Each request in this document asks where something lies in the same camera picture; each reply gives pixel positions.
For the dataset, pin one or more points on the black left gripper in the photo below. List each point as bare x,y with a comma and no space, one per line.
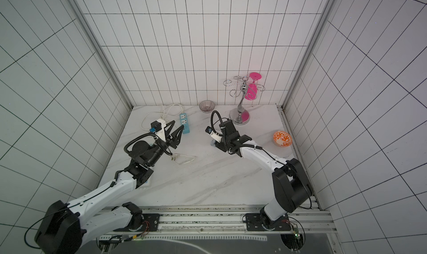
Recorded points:
167,139

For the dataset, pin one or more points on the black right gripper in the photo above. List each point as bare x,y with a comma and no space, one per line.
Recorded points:
232,142

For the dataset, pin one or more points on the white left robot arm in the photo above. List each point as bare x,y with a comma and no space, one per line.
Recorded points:
68,226

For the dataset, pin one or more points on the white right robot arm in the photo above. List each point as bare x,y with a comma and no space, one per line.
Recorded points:
289,179

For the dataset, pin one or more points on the teal power strip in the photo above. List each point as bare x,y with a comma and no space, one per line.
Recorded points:
184,123

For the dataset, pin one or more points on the chrome glass holder stand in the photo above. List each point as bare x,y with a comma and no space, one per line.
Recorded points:
239,115

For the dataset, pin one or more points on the striped small bowl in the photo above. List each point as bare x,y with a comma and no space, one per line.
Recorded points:
207,106

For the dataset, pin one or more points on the pink plastic wine glass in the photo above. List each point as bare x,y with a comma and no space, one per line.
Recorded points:
253,87

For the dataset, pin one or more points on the orange patterned ceramic bowl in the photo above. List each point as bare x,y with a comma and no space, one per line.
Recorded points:
282,138

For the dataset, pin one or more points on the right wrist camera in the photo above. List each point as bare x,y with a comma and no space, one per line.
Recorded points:
214,135

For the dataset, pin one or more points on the aluminium mounting rail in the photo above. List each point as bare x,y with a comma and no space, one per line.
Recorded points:
218,220

